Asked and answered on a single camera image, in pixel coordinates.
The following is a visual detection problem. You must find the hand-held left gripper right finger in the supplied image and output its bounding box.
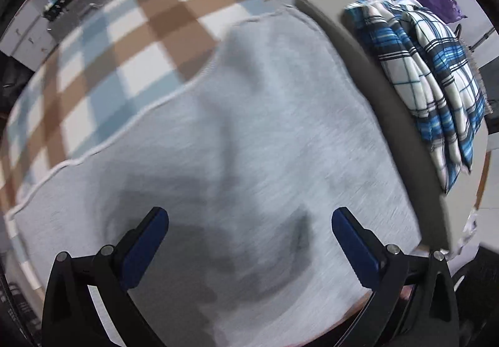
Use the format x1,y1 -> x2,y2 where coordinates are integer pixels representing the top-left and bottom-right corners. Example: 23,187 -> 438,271
331,207 -> 461,347

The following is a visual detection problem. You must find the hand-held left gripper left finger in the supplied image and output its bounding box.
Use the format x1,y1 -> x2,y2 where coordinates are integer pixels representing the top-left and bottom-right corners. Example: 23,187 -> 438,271
41,207 -> 170,347

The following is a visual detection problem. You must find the grey hoodie with red print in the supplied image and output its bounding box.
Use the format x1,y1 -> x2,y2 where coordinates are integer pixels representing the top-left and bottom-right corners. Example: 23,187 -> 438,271
8,6 -> 424,347

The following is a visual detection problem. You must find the grey upholstered nightstand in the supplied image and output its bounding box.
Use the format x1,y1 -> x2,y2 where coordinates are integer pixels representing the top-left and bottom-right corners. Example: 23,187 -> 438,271
294,0 -> 490,250

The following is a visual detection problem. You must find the blue plaid shirt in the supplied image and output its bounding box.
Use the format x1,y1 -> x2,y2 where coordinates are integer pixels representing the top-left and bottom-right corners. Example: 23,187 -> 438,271
343,0 -> 487,194

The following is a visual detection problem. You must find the checkered blanket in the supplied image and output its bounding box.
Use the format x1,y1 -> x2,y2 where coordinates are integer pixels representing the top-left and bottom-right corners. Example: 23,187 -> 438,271
0,0 -> 274,293

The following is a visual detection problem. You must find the white drawer desk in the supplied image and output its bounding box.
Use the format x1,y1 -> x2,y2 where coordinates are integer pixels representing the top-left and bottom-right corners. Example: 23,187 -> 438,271
0,0 -> 59,69

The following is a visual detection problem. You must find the silver suitcase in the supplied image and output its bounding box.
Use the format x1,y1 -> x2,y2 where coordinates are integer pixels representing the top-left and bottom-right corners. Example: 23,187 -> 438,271
49,0 -> 135,40

